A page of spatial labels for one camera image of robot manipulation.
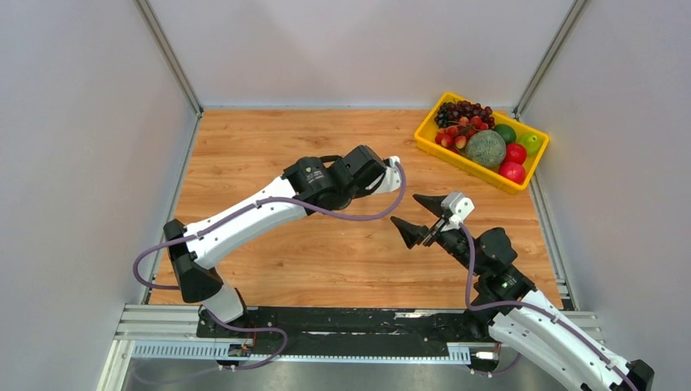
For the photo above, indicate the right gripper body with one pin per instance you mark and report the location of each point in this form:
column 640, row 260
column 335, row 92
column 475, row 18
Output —
column 435, row 235

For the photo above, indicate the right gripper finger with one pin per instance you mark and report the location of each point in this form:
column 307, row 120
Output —
column 432, row 203
column 411, row 234

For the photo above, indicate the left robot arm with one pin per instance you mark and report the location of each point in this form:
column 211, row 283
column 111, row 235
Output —
column 323, row 184

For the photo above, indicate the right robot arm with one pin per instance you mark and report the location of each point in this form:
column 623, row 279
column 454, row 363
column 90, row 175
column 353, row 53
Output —
column 504, row 304

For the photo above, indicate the red cherry cluster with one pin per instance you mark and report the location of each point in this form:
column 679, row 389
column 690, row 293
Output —
column 454, row 134

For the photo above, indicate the green netted melon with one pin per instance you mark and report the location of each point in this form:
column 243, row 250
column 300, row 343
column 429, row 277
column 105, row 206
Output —
column 486, row 148

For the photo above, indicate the red pomegranate fruit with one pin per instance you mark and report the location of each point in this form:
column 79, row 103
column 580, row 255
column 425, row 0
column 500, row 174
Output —
column 513, row 171

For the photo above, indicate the dark grape bunch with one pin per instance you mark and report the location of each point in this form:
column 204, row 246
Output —
column 450, row 113

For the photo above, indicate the red apple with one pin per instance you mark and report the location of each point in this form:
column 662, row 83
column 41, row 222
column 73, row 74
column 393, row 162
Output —
column 515, row 153

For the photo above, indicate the dark green lime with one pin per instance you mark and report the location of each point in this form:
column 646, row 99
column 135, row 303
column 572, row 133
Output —
column 506, row 132

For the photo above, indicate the light green apple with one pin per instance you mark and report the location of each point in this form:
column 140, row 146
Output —
column 531, row 142

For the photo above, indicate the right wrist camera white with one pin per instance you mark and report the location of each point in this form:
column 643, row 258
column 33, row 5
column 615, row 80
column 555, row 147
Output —
column 456, row 207

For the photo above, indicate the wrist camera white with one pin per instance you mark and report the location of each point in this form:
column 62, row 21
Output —
column 456, row 207
column 390, row 180

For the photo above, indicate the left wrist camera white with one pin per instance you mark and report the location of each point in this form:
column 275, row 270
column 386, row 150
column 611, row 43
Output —
column 390, row 180

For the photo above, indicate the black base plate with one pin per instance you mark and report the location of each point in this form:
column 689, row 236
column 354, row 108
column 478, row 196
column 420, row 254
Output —
column 355, row 332

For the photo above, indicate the aluminium frame rail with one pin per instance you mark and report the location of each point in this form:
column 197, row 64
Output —
column 169, row 331

